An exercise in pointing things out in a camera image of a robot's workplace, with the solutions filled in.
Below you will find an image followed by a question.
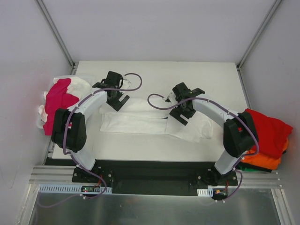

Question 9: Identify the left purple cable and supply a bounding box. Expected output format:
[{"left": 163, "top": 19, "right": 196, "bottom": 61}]
[{"left": 37, "top": 72, "right": 143, "bottom": 208}]

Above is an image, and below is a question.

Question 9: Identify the aluminium front rail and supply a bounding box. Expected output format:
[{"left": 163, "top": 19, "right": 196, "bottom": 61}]
[{"left": 29, "top": 165, "right": 75, "bottom": 184}]

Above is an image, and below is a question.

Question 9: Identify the white laundry basket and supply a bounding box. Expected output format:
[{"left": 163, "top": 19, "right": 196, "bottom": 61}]
[{"left": 37, "top": 75, "right": 95, "bottom": 135}]

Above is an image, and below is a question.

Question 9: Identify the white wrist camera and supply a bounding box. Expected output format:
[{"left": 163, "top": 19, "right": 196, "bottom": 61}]
[
  {"left": 165, "top": 92, "right": 176, "bottom": 104},
  {"left": 121, "top": 79, "right": 132, "bottom": 90}
]

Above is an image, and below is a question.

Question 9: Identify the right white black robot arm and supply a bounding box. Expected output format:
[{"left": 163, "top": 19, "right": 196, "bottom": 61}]
[{"left": 169, "top": 82, "right": 258, "bottom": 186}]

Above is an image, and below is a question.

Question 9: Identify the left aluminium corner profile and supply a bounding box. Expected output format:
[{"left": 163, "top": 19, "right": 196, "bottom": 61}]
[{"left": 35, "top": 0, "right": 77, "bottom": 74}]

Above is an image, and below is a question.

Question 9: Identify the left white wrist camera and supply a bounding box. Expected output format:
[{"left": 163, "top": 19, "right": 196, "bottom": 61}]
[{"left": 121, "top": 79, "right": 132, "bottom": 90}]

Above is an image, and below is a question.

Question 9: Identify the right grey cable duct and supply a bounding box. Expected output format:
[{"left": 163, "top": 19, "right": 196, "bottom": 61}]
[{"left": 197, "top": 188, "right": 213, "bottom": 197}]

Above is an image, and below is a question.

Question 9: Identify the right aluminium corner profile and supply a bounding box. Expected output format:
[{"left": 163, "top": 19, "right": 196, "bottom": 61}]
[{"left": 236, "top": 0, "right": 283, "bottom": 70}]

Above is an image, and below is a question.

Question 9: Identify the grey cable duct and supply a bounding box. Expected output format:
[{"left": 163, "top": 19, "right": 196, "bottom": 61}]
[
  {"left": 197, "top": 188, "right": 213, "bottom": 197},
  {"left": 39, "top": 184, "right": 113, "bottom": 195}
]

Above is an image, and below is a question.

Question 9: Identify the left grey cable duct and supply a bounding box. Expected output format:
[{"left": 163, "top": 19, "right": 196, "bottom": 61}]
[{"left": 39, "top": 184, "right": 113, "bottom": 195}]

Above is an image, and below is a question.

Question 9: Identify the pale pink white garment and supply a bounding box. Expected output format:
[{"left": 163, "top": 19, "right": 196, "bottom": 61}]
[{"left": 37, "top": 75, "right": 93, "bottom": 127}]

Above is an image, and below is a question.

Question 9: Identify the aluminium corner profile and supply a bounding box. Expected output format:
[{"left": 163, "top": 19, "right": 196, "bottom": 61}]
[
  {"left": 35, "top": 0, "right": 77, "bottom": 74},
  {"left": 236, "top": 0, "right": 283, "bottom": 70}
]

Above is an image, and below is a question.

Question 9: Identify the orange folded t-shirt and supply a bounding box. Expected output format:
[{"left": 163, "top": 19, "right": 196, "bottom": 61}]
[{"left": 239, "top": 138, "right": 289, "bottom": 171}]

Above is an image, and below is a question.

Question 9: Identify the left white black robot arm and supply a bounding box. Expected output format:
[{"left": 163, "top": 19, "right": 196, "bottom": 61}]
[{"left": 51, "top": 71, "right": 129, "bottom": 182}]

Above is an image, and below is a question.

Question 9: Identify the green folded t-shirt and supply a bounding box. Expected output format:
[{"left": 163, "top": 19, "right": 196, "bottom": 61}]
[{"left": 238, "top": 165, "right": 272, "bottom": 173}]

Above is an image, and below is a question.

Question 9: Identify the red folded t-shirt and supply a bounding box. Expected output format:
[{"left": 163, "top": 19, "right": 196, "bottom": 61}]
[{"left": 246, "top": 109, "right": 293, "bottom": 159}]

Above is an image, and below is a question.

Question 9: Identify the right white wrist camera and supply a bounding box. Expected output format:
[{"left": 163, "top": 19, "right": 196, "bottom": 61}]
[{"left": 165, "top": 92, "right": 176, "bottom": 104}]

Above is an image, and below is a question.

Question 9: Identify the magenta t-shirt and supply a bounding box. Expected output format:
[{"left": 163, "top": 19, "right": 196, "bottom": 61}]
[{"left": 43, "top": 78, "right": 79, "bottom": 136}]

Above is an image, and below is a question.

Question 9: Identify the black folded garment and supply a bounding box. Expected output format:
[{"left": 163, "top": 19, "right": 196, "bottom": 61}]
[{"left": 235, "top": 152, "right": 281, "bottom": 171}]

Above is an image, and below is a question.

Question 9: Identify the white daisy print t-shirt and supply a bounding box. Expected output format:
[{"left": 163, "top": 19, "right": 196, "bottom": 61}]
[{"left": 99, "top": 98, "right": 213, "bottom": 143}]

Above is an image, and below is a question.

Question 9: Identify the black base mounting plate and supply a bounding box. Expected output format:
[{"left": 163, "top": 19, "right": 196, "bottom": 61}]
[{"left": 72, "top": 160, "right": 238, "bottom": 196}]

